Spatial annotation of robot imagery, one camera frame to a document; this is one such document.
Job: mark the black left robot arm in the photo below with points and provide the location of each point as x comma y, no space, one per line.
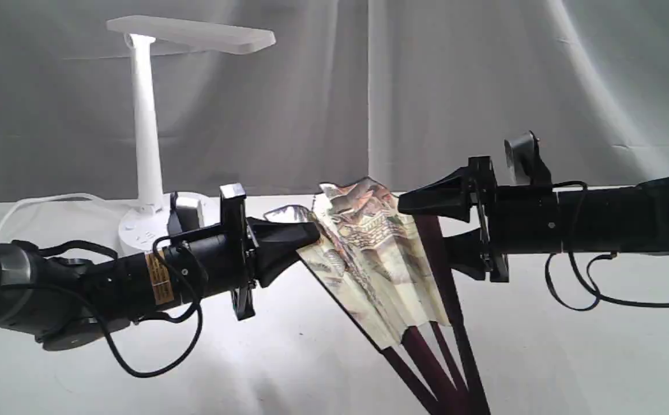
75,293

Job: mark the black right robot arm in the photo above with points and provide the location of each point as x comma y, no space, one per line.
631,219

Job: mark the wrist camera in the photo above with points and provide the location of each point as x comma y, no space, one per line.
524,162
186,214

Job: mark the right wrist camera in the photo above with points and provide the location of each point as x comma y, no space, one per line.
524,162

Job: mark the grey backdrop curtain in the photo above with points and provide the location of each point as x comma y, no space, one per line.
402,91

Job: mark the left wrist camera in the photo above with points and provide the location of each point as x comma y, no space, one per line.
186,214

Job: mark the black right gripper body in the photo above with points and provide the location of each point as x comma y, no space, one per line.
515,220

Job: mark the white desk lamp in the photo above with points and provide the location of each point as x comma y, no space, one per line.
146,222

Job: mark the painted paper folding fan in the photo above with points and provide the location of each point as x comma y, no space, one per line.
374,262

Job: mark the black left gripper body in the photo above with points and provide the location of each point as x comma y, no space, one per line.
224,253

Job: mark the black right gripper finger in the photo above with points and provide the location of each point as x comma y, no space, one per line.
468,254
448,197

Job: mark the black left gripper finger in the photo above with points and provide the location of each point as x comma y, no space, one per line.
277,245

